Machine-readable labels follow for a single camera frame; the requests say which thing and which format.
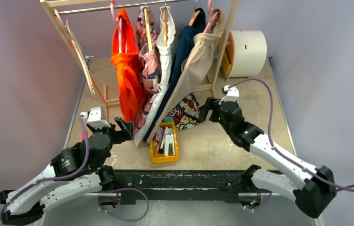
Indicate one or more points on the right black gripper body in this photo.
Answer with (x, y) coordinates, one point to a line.
(210, 108)

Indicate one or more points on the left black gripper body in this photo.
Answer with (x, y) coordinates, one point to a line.
(119, 136)

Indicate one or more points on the colourful comic print shorts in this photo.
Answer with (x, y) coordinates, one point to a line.
(186, 113)

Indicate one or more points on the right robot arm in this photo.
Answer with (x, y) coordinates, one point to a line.
(306, 185)

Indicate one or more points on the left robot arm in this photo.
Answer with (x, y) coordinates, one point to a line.
(76, 171)

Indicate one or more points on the beige shorts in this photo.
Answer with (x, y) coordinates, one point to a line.
(196, 66)

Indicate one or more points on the pink patterned shorts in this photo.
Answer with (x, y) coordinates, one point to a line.
(149, 73)

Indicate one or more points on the navy blue shorts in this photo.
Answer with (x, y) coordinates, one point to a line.
(182, 51)

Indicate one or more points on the white shorts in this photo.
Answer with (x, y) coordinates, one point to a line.
(165, 57)

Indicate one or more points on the pink hanger under beige shorts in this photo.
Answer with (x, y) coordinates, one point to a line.
(213, 15)

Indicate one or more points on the pink hanger under orange shorts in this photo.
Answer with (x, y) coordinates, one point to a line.
(118, 25)

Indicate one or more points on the white items in bin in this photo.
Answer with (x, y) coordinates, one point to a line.
(164, 141)

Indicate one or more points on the yellow plastic bin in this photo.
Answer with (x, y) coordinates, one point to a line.
(161, 157)

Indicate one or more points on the white cylindrical drum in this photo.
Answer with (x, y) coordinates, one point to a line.
(245, 54)

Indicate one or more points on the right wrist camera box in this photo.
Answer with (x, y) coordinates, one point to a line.
(231, 94)

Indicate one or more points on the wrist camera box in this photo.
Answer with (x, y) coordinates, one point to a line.
(231, 94)
(96, 117)

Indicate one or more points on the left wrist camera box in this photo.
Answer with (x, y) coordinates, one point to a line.
(96, 117)

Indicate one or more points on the wooden clothes rack frame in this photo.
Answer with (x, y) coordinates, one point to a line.
(48, 6)

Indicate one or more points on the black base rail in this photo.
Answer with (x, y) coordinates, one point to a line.
(131, 185)

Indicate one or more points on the metal hanging rail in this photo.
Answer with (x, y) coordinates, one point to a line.
(132, 5)

